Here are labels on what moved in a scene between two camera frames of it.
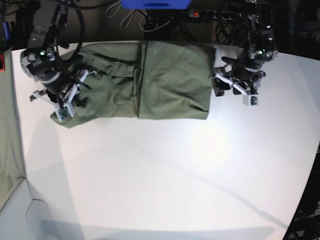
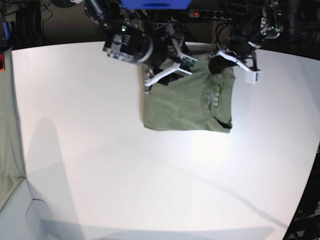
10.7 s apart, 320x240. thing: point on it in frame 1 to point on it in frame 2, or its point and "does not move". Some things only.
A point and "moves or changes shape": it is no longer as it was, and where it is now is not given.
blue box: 157,4 does not move
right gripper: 237,75 to 243,53
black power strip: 208,14 does not move
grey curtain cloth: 12,172 does not move
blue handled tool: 7,31 does not move
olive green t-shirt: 145,80 moves or changes shape
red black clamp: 2,67 does not move
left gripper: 62,90 to 166,56
